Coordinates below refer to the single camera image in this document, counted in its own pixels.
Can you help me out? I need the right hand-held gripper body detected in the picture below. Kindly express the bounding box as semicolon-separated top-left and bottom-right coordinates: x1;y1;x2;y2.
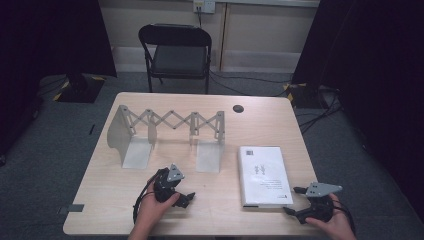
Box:
295;181;344;225

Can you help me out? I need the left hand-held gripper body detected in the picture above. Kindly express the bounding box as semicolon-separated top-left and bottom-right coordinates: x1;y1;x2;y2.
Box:
152;163;186;205

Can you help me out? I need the white book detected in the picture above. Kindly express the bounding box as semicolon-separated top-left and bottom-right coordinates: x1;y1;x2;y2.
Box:
236;145;295;210

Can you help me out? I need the expandable grey metal book rack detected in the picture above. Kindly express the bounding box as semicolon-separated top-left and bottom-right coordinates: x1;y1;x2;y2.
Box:
106;104;226;174

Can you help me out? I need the person's right hand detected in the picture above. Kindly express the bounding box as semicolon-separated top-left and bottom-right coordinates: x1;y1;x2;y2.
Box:
304;193;352;235

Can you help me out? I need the person's left hand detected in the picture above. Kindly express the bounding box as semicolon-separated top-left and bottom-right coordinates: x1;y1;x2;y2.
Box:
134;181;181;232

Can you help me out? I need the black stand base yellow tape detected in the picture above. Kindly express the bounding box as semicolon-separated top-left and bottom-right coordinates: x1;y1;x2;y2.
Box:
282;81;322;110
52;73;108;104

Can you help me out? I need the grey tape strip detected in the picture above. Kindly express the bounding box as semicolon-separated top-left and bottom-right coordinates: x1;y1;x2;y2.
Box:
56;203;85;215

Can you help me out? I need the black folding chair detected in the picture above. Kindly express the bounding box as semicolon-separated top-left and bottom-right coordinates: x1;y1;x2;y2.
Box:
137;22;214;95

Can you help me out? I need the black curtain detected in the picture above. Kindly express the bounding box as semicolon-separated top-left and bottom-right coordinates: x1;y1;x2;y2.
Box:
291;0;424;214
0;0;118;155

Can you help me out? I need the left hand-held gripper black cable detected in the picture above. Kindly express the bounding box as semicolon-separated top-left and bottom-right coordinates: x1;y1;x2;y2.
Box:
132;169;162;225

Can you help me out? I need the hand-held gripper black cable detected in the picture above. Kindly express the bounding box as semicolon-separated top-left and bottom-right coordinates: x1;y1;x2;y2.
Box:
132;169;162;225
333;199;357;235

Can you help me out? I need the right hand-held gripper black cable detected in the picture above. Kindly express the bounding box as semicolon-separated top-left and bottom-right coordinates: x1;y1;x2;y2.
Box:
333;199;357;235

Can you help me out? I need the bundle of black floor cables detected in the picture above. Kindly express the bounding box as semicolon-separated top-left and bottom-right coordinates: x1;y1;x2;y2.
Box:
297;85;342;135

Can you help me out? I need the black cable on floor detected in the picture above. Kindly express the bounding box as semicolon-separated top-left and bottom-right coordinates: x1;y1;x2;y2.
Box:
209;69;295;98

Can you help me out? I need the white wall socket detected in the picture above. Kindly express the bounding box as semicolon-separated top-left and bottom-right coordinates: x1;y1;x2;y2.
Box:
192;0;217;15

